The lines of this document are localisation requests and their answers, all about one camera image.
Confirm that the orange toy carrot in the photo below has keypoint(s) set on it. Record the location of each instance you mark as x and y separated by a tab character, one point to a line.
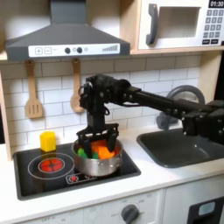
103	153

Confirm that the red stove burner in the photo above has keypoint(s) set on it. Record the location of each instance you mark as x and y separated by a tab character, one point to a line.
46	163

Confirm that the steel pot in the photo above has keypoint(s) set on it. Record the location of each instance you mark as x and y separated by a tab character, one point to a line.
96	167

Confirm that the wooden kitchen frame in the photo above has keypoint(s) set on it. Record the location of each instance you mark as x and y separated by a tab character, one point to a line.
210	73

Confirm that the grey extractor hood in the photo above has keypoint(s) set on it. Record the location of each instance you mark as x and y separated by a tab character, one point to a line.
67	35

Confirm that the wooden spoon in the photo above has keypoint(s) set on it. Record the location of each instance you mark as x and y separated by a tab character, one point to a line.
76	75

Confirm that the grey stove knob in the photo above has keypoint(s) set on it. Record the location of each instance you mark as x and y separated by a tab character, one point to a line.
129	214

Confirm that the dark grey sink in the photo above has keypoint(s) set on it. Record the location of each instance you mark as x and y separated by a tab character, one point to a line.
175	151

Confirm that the green toy vegetable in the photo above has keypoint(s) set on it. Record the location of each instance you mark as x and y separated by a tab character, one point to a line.
82	153

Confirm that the black oven door panel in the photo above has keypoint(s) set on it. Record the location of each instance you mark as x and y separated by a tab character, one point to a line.
194	217

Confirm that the white kitchen base cabinet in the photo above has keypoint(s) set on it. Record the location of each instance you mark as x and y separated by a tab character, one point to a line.
175	198

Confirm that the dark grey tap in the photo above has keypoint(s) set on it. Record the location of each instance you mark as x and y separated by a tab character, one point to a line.
163	121

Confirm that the white toy microwave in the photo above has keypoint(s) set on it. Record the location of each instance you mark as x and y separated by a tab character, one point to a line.
175	43

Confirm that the black toy stove top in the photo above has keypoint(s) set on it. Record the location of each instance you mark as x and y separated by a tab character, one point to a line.
43	186

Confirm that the yellow block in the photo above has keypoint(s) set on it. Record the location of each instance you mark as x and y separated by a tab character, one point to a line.
48	143

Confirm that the wooden slotted spatula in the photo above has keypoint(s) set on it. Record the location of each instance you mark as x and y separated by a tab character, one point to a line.
31	81

